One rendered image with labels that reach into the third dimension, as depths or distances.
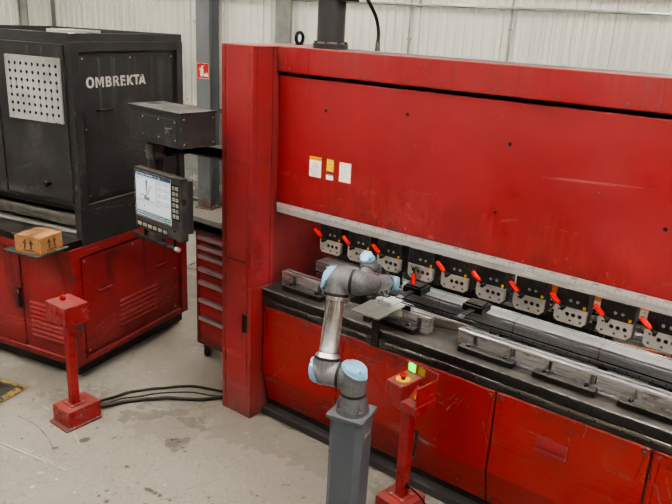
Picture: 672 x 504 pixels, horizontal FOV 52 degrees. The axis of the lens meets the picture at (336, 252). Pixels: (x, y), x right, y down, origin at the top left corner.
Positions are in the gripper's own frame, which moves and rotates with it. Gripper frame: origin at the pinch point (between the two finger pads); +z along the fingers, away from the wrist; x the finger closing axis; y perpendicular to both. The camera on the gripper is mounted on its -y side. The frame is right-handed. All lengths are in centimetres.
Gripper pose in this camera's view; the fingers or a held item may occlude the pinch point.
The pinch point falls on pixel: (384, 296)
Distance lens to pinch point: 377.5
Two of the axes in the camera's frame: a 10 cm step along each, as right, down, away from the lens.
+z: 3.6, 5.8, 7.3
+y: 5.0, -7.8, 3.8
